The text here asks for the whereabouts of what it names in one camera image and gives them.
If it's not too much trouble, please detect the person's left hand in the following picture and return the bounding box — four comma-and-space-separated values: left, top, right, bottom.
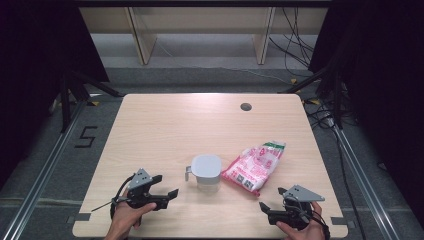
110, 190, 158, 233

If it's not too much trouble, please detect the dark curtain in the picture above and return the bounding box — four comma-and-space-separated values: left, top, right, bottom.
0, 0, 110, 189
308, 0, 424, 231

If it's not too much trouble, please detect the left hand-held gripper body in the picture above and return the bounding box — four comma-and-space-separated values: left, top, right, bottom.
126, 168, 170, 211

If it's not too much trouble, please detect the black overhead frame bar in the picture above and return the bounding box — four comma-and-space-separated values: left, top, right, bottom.
73, 0, 334, 9

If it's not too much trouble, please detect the person's right hand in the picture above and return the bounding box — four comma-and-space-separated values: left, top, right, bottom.
275, 201, 327, 240

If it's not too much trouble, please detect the aluminium floor rail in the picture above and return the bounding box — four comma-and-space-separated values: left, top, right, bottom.
333, 125, 403, 240
0, 99, 90, 240

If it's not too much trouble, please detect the bundle of black floor cables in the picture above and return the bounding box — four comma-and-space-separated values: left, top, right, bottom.
268, 7, 316, 78

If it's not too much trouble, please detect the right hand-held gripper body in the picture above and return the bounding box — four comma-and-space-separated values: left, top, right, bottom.
267, 184, 326, 231

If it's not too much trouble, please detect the pink and white plastic bag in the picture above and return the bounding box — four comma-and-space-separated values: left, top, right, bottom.
221, 140, 287, 197

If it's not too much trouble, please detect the tangle of black cables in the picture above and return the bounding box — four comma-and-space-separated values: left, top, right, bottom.
301, 96, 368, 240

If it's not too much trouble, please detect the clear container with white lid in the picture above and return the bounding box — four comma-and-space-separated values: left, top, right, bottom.
184, 154, 223, 194

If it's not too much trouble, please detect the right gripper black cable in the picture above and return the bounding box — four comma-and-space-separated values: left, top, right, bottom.
311, 213, 331, 240

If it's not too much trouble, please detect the light wooden shelf unit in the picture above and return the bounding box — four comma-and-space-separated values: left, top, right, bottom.
78, 6, 329, 66

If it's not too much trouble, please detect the black metal stand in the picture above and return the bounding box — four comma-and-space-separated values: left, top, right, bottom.
278, 63, 345, 130
59, 70, 125, 134

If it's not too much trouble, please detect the black cable tie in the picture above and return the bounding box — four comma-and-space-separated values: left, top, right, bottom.
91, 198, 129, 213

